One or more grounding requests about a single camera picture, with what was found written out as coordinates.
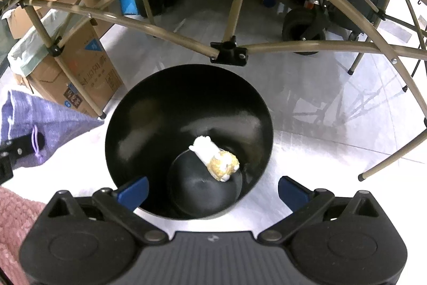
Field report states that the cardboard box with blue label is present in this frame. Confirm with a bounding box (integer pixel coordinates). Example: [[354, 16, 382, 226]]
[[4, 5, 122, 117]]

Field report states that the black round trash bin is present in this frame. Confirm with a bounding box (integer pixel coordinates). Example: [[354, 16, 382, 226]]
[[105, 64, 274, 220]]

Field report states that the pink knitted rug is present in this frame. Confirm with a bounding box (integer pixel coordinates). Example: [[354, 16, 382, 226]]
[[0, 187, 45, 284]]

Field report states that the white yellow paper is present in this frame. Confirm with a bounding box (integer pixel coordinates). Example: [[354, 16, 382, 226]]
[[189, 136, 240, 182]]

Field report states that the black wheeled cart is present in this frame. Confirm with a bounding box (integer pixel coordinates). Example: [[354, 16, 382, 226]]
[[282, 0, 389, 41]]

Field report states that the tan folding camping table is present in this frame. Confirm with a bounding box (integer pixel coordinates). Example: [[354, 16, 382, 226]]
[[0, 0, 427, 182]]

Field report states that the purple drawstring cloth bag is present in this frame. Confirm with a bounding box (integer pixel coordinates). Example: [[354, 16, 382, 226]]
[[1, 90, 103, 169]]

